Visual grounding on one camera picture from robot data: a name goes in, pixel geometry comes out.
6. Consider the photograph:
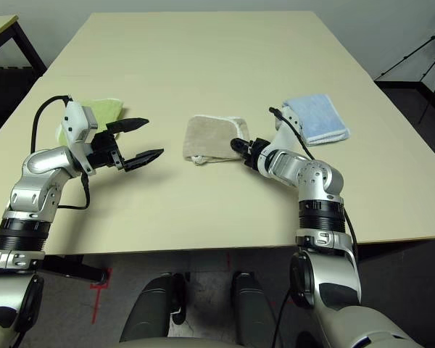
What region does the side table with black frame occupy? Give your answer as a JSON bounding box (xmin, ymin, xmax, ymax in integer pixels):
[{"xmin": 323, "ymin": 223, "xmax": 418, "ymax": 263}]
[{"xmin": 0, "ymin": 14, "xmax": 47, "ymax": 73}]

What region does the beige towel with white trim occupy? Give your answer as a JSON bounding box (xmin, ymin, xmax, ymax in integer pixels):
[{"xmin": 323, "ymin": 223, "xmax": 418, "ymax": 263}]
[{"xmin": 181, "ymin": 115, "xmax": 250, "ymax": 166}]

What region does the beige robot torso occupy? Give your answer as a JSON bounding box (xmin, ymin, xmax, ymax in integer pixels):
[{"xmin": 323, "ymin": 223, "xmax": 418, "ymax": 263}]
[{"xmin": 112, "ymin": 336, "xmax": 287, "ymax": 348}]

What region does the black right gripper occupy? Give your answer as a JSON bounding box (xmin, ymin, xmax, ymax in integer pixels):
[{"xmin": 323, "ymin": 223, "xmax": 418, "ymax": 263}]
[{"xmin": 231, "ymin": 137, "xmax": 273, "ymax": 172}]

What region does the black table foot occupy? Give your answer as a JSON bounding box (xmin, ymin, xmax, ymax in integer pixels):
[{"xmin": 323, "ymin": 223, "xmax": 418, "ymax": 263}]
[{"xmin": 36, "ymin": 255, "xmax": 108, "ymax": 284}]

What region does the dark grey robot right leg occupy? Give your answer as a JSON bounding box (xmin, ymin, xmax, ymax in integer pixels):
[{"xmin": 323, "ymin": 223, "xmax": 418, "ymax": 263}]
[{"xmin": 231, "ymin": 271, "xmax": 282, "ymax": 345}]

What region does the dark grey robot leg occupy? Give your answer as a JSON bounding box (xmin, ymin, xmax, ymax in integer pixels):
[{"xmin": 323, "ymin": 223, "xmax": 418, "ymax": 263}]
[
  {"xmin": 231, "ymin": 271, "xmax": 282, "ymax": 345},
  {"xmin": 120, "ymin": 273, "xmax": 188, "ymax": 344}
]

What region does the folded light blue towel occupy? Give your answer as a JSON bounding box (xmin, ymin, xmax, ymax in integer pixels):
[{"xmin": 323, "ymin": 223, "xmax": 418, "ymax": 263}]
[{"xmin": 282, "ymin": 94, "xmax": 351, "ymax": 146}]

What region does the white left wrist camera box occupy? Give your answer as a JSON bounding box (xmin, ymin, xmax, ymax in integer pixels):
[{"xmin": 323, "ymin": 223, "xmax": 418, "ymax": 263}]
[{"xmin": 62, "ymin": 99, "xmax": 98, "ymax": 177}]

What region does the black left wrist camera cable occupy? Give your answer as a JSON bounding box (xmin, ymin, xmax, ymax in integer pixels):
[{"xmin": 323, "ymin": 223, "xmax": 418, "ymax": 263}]
[{"xmin": 30, "ymin": 94, "xmax": 91, "ymax": 210}]

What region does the dark grey robot left leg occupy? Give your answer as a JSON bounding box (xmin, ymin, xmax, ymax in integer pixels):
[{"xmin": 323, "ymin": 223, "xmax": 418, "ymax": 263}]
[{"xmin": 120, "ymin": 273, "xmax": 188, "ymax": 344}]

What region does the folded green towel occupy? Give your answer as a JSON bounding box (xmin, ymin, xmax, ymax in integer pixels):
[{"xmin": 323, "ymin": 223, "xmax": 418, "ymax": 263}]
[{"xmin": 54, "ymin": 96, "xmax": 125, "ymax": 146}]

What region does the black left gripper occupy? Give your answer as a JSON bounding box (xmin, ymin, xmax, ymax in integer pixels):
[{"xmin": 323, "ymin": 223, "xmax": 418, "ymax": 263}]
[{"xmin": 88, "ymin": 117, "xmax": 165, "ymax": 172}]

